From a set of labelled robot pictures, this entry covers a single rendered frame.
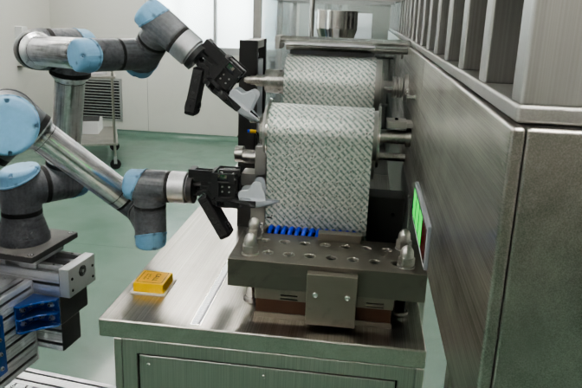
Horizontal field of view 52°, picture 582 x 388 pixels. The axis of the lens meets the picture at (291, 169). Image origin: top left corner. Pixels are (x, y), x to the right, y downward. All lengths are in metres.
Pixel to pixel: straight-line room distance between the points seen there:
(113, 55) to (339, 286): 0.71
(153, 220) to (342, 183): 0.45
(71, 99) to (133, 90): 5.62
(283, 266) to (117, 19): 6.41
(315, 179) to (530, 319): 0.88
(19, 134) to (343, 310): 0.74
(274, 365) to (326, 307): 0.15
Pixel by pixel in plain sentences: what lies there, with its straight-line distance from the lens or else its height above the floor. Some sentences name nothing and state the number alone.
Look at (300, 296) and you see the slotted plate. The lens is 1.25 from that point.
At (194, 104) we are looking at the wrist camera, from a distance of 1.41.
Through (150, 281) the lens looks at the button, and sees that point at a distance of 1.39.
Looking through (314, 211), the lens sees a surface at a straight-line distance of 1.37.
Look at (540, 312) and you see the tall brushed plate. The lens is 0.54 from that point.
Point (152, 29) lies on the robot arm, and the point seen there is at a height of 1.47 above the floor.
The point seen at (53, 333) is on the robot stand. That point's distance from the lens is 1.99.
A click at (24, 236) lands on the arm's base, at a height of 0.85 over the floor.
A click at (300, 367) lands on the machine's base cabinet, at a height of 0.84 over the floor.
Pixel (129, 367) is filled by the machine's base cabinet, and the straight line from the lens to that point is 1.34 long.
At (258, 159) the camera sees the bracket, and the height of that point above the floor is 1.17.
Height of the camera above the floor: 1.52
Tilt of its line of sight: 15 degrees down
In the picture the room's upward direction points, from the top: 2 degrees clockwise
